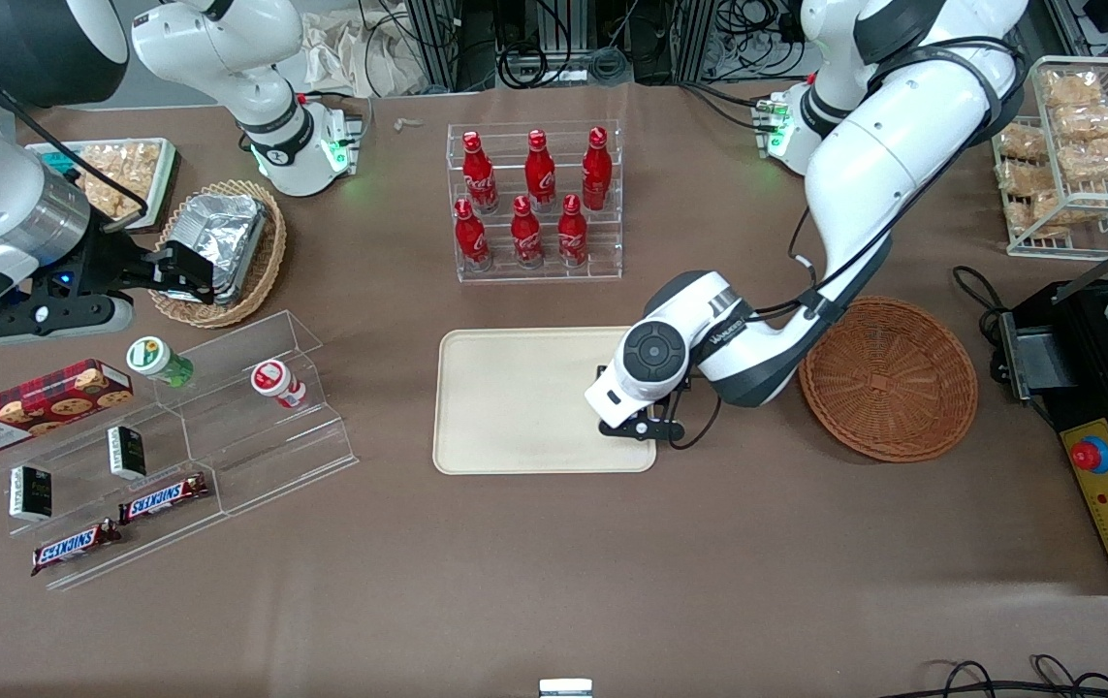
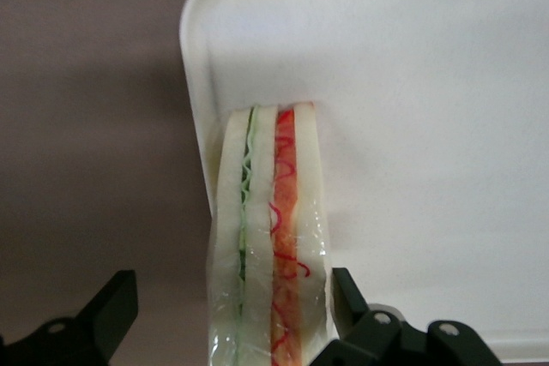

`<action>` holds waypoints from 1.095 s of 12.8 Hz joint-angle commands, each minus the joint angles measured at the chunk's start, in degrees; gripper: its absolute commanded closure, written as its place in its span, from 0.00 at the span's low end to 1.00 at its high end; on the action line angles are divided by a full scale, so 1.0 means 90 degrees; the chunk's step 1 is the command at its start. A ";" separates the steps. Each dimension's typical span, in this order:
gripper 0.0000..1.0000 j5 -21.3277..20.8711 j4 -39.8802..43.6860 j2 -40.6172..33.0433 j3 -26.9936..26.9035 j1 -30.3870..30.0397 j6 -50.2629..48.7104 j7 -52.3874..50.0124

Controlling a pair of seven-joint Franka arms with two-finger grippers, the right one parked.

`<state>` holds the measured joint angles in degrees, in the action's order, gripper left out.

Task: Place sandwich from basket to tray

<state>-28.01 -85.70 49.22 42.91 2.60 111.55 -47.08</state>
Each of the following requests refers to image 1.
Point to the red Coca-Cola bottle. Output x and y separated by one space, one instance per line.
471 237
572 235
540 174
526 236
479 179
596 174

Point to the light wicker basket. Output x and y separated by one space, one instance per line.
258 281

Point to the aluminium frame post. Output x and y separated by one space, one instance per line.
691 39
432 44

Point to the Snickers chocolate bar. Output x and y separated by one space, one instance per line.
164 497
76 548

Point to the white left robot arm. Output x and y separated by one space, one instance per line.
864 165

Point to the packaged biscuits pile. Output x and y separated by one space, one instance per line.
117 174

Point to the clear acrylic step display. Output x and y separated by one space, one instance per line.
263 456

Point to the white snack tray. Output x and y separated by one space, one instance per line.
47 155

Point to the clear bag of snacks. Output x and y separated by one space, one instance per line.
1048 211
1072 89
1024 177
1024 143
1092 121
1096 157

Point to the dark brown wicker basket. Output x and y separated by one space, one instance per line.
888 378

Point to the beige plastic tray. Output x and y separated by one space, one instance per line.
515 402

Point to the beige crumpled cloth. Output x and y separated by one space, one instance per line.
369 58

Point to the black countertop appliance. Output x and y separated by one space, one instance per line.
1087 388

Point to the small black white box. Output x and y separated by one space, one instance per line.
30 492
127 452

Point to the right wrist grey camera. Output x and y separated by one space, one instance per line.
49 315

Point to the clear acrylic bottle rack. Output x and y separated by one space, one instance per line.
554 275

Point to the red lid white cup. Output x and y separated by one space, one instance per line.
274 380

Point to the small beige scrap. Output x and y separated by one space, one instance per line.
408 123

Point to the red emergency stop button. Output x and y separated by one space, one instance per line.
1092 454

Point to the green lid white cup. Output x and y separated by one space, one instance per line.
154 357

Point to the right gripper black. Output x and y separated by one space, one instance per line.
108 264

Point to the silver foil pack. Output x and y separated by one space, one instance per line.
214 218
243 257

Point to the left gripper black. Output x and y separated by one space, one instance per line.
601 369

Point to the red tartan cookie box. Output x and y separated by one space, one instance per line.
30 407

